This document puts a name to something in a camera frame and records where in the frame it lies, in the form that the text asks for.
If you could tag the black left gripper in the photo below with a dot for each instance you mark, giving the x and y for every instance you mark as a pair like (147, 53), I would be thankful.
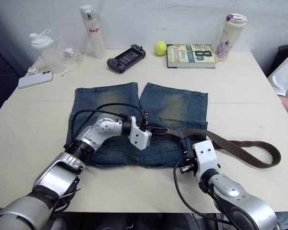
(145, 122)

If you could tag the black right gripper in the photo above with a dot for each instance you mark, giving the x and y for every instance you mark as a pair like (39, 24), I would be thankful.
(189, 164)

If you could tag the blue denim shorts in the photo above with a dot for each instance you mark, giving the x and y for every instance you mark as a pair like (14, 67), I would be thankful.
(115, 153)

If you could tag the brown braided belt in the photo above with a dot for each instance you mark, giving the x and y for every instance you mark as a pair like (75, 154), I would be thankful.
(254, 160)

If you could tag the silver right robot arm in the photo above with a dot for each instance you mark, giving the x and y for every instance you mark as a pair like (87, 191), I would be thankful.
(240, 203)

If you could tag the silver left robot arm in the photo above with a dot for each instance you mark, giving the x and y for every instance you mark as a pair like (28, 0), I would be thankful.
(52, 178)

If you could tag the black handheld game controller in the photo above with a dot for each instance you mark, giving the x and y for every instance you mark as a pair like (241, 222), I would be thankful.
(126, 58)

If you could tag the paperback book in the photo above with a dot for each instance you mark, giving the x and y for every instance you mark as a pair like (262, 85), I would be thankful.
(190, 55)

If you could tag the yellow tennis ball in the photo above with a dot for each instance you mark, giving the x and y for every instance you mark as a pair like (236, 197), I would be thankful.
(160, 48)

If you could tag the small metal hex key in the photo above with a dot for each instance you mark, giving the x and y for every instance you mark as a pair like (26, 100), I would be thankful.
(66, 73)

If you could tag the floral cream tumbler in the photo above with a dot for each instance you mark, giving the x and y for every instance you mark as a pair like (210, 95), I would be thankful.
(226, 39)

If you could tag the white bottle with red print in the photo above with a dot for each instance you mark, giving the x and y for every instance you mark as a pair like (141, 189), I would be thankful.
(94, 36)

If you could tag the white charger plug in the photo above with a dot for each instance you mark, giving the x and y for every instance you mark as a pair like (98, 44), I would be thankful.
(68, 52)

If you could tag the person in white shirt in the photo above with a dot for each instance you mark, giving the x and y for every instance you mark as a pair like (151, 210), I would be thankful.
(286, 74)

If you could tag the black chair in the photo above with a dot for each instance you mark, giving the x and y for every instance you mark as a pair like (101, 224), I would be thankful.
(279, 54)

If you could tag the white smartphone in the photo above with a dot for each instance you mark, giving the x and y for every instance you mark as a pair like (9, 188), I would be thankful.
(34, 80)

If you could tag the clear shaker bottle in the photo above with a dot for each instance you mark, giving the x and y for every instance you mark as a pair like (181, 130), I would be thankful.
(46, 54)

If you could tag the dark blue side panel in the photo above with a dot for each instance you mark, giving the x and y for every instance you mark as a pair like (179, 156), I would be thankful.
(2, 81)

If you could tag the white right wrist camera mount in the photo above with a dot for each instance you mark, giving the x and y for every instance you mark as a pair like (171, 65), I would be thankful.
(205, 155)

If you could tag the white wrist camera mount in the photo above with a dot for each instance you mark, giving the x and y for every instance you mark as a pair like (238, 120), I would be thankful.
(139, 139)
(205, 155)

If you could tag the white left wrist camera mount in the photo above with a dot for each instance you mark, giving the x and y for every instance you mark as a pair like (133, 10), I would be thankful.
(139, 139)

